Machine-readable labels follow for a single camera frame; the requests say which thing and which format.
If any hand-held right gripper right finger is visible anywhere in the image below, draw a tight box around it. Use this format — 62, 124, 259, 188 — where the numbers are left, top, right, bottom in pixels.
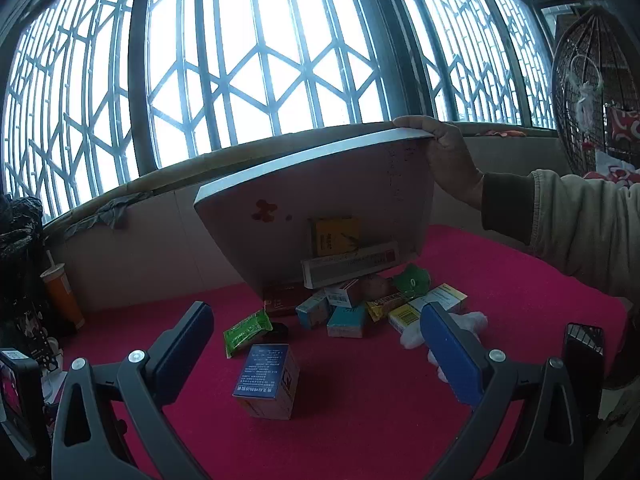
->
420, 304, 586, 480

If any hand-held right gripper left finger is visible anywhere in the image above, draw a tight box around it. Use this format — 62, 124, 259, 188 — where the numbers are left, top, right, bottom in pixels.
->
52, 301, 215, 480

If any white plush toy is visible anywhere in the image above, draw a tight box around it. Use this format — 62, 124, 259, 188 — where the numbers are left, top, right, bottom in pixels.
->
400, 310, 489, 386

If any white yellow box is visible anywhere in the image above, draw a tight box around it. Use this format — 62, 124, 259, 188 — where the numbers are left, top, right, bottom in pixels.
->
387, 284, 469, 334

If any green tea packet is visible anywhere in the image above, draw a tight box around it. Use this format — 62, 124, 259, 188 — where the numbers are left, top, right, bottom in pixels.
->
223, 309, 274, 359

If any long red box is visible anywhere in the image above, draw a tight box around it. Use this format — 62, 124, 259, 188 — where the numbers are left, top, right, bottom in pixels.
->
262, 285, 307, 317

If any white red medicine box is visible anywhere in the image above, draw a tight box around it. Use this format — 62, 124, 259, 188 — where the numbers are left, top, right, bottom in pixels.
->
324, 280, 362, 309

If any long white box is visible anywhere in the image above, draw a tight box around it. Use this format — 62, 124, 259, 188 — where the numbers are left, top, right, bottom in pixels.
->
301, 241, 401, 290

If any yellow green box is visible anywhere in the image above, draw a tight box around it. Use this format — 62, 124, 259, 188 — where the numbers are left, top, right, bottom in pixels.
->
309, 216, 361, 259

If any white cardboard tray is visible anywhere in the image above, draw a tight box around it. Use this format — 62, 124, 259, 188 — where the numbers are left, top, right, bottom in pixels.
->
194, 127, 436, 301

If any person's right forearm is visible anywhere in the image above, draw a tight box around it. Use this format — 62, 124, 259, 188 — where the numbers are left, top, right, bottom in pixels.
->
480, 169, 640, 302

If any person's right hand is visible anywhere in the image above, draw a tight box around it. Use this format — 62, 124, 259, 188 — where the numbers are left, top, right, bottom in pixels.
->
393, 115, 485, 211

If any yellow snack packet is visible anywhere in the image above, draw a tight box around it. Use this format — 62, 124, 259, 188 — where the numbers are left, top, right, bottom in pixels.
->
366, 294, 412, 322

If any teal box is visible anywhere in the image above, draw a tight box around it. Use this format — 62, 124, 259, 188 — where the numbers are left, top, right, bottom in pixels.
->
327, 305, 371, 339

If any orange drink cup with straw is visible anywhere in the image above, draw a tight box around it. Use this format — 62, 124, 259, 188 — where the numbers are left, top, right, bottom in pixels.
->
41, 250, 86, 331

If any white paw print stand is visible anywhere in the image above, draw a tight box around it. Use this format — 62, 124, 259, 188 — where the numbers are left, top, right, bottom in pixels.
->
35, 337, 68, 403

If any light blue small box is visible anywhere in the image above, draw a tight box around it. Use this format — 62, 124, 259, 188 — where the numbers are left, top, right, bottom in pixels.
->
295, 292, 331, 330

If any grey cloth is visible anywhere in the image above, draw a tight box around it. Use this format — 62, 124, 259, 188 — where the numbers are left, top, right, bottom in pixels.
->
64, 191, 153, 241

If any dark patterned cloth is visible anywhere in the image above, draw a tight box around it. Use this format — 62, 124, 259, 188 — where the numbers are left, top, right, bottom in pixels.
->
0, 194, 51, 361

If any large red patterned cushion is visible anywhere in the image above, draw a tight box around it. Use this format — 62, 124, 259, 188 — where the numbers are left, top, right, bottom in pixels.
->
582, 152, 640, 188

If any white dreamcatcher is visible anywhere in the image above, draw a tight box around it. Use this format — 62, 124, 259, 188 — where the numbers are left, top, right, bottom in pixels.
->
569, 55, 605, 128

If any small red patterned cushion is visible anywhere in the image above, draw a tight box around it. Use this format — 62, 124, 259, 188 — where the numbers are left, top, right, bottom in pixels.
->
605, 107, 640, 141

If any window with metal grille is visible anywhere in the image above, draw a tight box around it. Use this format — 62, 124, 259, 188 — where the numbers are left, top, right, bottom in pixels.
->
0, 0, 558, 226

